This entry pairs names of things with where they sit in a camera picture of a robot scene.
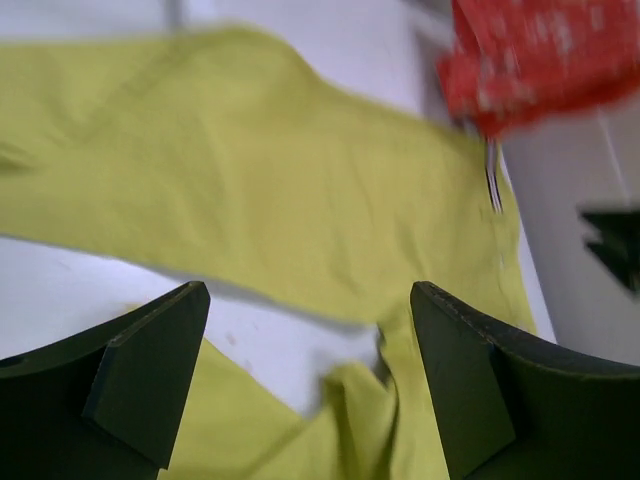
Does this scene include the red patterned garment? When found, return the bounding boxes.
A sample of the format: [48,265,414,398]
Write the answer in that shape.
[437,0,639,138]

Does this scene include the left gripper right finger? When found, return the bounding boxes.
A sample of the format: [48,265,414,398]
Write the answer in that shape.
[410,282,639,479]

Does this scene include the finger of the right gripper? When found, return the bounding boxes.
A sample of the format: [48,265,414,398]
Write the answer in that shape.
[580,208,639,293]

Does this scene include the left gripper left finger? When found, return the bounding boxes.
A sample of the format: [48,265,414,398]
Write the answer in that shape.
[1,282,210,479]

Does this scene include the yellow trousers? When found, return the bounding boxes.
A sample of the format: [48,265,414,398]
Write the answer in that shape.
[1,27,535,479]

